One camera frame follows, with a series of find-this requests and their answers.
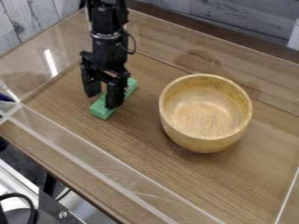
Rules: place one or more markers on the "clear acrylic tray enclosure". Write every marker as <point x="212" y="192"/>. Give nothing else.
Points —
<point x="119" y="161"/>

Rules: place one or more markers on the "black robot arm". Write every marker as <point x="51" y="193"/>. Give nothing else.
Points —
<point x="107" y="17"/>

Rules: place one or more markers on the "light wooden bowl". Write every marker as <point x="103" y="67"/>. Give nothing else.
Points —
<point x="205" y="111"/>

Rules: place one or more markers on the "green rectangular block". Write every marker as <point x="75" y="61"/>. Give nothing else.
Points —
<point x="97" y="108"/>

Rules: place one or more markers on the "black metal bracket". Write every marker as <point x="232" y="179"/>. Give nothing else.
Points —
<point x="53" y="213"/>

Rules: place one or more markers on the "black table leg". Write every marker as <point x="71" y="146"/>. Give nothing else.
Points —
<point x="49" y="185"/>

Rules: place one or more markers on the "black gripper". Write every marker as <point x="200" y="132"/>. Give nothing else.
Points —
<point x="103" y="65"/>

